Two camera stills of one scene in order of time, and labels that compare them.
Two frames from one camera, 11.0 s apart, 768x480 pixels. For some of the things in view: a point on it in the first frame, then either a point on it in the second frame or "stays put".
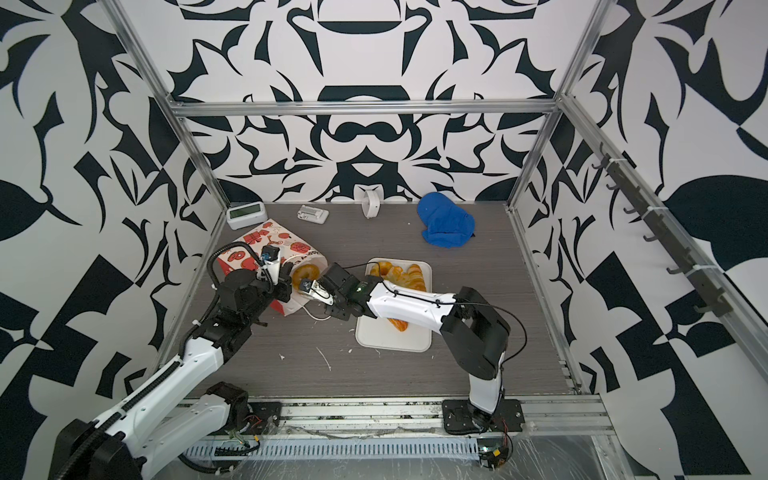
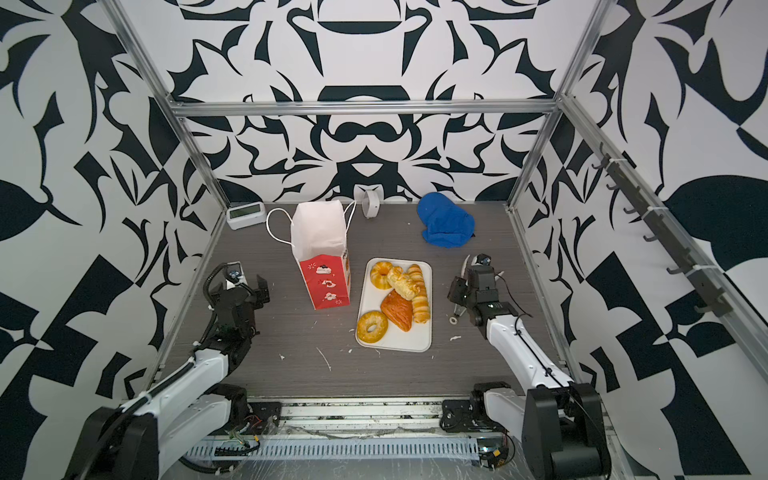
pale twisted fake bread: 398,275 stays put
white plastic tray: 381,333 stays put
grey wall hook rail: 662,230 stays put
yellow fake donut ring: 305,271 -> 372,317
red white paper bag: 294,251 -> 318,238
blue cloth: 447,224 stays put
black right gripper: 331,310 -> 457,287
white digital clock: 243,215 stays put
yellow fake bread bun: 384,267 stays put
